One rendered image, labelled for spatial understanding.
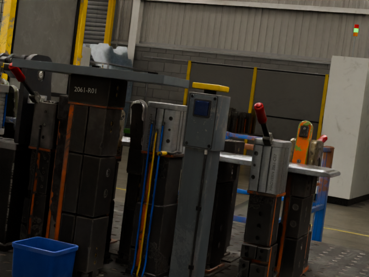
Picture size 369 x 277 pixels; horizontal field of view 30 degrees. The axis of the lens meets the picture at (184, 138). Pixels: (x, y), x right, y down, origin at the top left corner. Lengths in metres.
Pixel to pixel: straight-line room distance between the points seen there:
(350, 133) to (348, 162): 0.40
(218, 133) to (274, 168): 0.18
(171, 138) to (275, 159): 0.25
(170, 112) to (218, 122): 0.22
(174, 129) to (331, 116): 8.06
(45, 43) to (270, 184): 3.87
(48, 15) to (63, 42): 0.31
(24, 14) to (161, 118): 3.50
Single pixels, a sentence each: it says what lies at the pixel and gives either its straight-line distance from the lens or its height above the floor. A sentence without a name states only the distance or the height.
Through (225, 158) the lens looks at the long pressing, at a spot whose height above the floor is 1.00.
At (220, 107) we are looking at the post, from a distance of 1.38.
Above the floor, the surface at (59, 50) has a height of 1.39.
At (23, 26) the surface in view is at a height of 1.50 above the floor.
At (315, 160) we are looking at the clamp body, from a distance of 1.84.
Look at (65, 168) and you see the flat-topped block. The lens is 1.52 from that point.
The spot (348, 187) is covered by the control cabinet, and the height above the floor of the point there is 0.26.
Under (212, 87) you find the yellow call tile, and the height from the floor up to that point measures 1.15.
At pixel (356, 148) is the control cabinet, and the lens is 9.52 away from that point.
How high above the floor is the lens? 1.12
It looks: 3 degrees down
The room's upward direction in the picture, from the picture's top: 7 degrees clockwise
